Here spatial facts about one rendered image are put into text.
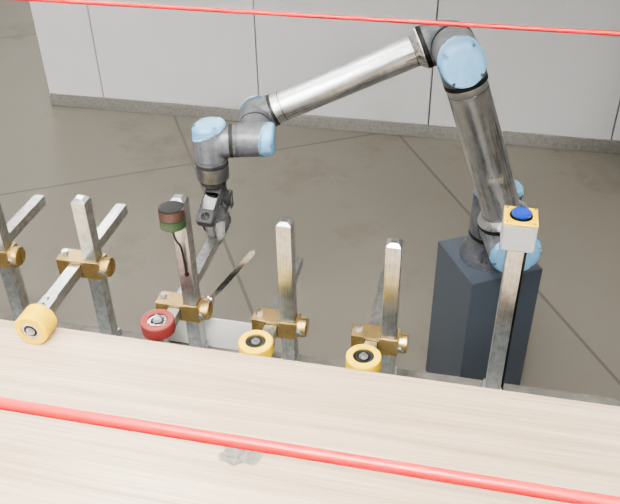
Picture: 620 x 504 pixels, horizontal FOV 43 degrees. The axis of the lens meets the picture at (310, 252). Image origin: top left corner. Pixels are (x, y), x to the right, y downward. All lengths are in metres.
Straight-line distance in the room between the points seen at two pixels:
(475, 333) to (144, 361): 1.23
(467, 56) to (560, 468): 0.99
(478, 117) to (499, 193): 0.25
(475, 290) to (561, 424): 0.91
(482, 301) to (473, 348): 0.20
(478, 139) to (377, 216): 1.81
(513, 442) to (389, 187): 2.63
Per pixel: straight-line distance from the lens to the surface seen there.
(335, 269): 3.52
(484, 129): 2.12
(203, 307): 1.98
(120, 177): 4.35
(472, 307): 2.56
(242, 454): 1.58
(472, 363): 2.74
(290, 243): 1.78
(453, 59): 2.01
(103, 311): 2.11
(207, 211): 2.15
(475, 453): 1.61
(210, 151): 2.09
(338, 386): 1.71
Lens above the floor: 2.12
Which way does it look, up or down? 36 degrees down
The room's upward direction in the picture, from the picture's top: 1 degrees counter-clockwise
